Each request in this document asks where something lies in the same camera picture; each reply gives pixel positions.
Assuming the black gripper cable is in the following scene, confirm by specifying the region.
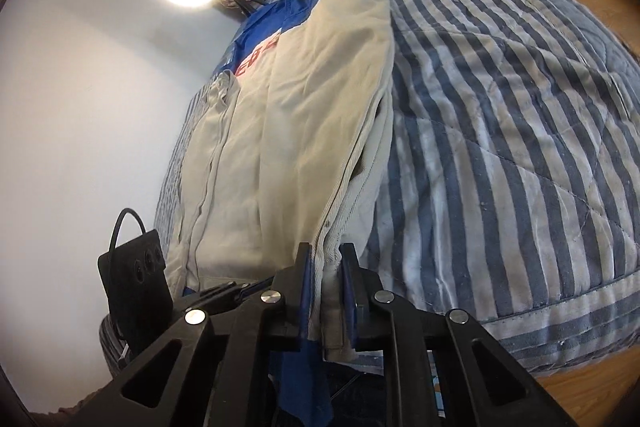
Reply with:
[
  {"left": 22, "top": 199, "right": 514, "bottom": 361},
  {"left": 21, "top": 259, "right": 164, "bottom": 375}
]
[{"left": 110, "top": 207, "right": 147, "bottom": 254}]

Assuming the blue striped blanket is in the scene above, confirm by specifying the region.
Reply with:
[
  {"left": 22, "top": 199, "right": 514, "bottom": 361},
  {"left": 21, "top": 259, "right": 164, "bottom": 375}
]
[{"left": 100, "top": 0, "right": 640, "bottom": 375}]

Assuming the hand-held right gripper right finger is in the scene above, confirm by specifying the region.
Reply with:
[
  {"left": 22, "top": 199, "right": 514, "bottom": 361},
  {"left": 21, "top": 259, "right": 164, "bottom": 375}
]
[{"left": 340, "top": 243, "right": 576, "bottom": 427}]

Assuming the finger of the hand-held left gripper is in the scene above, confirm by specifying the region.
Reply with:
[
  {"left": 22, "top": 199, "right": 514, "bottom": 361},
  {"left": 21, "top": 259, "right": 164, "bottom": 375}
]
[{"left": 182, "top": 279, "right": 266, "bottom": 308}]

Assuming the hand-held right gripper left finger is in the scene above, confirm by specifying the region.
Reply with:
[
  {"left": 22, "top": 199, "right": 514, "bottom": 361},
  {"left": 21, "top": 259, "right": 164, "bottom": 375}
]
[{"left": 65, "top": 243, "right": 313, "bottom": 427}]

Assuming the beige and blue jacket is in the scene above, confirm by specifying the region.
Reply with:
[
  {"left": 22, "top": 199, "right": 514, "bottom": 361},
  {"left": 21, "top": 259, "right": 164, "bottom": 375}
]
[{"left": 164, "top": 0, "right": 396, "bottom": 427}]

